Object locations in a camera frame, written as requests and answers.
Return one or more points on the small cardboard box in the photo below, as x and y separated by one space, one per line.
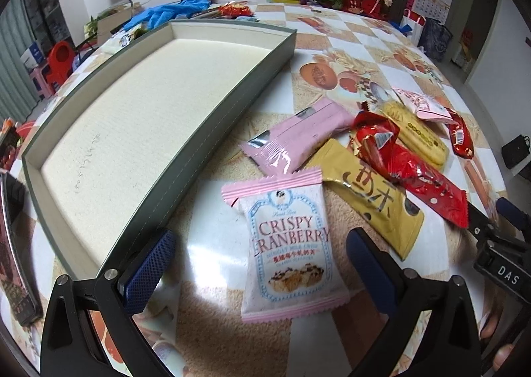
464 53

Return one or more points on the red plastic chair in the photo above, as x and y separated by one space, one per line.
60 61

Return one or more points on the smartphone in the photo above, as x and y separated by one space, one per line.
16 261

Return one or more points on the grey tray with cream lining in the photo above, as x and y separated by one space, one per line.
145 111

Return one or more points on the white paper bag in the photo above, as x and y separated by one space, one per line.
412 26

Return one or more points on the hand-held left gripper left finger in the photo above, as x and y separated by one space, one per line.
149 269

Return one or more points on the open box of small goods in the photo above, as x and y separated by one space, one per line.
14 144

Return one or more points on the person's right hand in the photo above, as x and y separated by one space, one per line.
507 359

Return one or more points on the small red snack packets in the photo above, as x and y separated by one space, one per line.
234 10

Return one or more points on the pile of blue gloves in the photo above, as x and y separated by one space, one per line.
174 10

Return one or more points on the blue and white box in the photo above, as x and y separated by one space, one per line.
33 55

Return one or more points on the dark patterned bag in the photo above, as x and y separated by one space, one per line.
435 39

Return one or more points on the mustard yellow snack packet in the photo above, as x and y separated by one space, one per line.
373 207

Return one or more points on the white and pink snack packet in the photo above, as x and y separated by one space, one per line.
286 244
419 105

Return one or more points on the plain pink snack packet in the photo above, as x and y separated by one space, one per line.
298 136

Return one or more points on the pink plastic stool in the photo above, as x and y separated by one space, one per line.
41 78

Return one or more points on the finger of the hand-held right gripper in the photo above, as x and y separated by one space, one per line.
477 219
514 217

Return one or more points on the clear packet of yellow cake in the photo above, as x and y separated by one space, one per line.
423 138

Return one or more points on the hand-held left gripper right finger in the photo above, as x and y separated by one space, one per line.
369 269

